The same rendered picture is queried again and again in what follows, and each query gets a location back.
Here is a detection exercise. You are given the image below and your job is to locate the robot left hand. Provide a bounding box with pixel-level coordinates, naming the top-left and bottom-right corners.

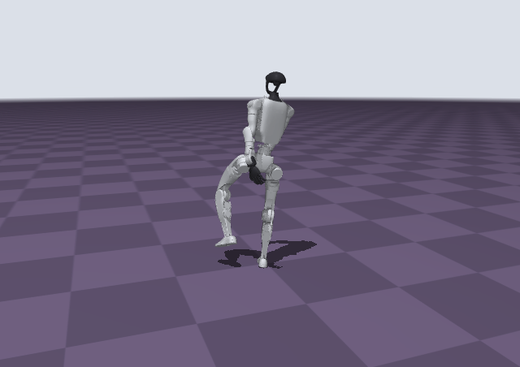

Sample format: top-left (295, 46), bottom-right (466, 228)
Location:
top-left (247, 156), bottom-right (267, 185)

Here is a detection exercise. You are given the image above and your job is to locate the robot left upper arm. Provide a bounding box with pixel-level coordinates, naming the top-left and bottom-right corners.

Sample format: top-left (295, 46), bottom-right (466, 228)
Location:
top-left (247, 99), bottom-right (263, 137)

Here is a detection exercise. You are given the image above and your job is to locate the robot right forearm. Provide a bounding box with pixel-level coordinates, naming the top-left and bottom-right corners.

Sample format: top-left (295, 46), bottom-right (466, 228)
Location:
top-left (269, 138), bottom-right (281, 151)

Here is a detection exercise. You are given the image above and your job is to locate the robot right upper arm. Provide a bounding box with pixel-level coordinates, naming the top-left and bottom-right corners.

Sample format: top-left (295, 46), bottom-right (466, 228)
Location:
top-left (284, 104), bottom-right (294, 131)

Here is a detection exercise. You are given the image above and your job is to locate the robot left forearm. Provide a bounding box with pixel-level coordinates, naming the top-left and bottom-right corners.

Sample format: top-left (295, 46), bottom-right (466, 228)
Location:
top-left (243, 127), bottom-right (255, 165)

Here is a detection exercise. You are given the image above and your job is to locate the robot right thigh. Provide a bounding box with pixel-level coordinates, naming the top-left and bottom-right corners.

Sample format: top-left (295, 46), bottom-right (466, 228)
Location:
top-left (262, 163), bottom-right (283, 222)

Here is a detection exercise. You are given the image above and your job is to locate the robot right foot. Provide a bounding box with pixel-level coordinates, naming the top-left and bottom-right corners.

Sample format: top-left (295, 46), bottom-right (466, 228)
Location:
top-left (258, 256), bottom-right (267, 268)

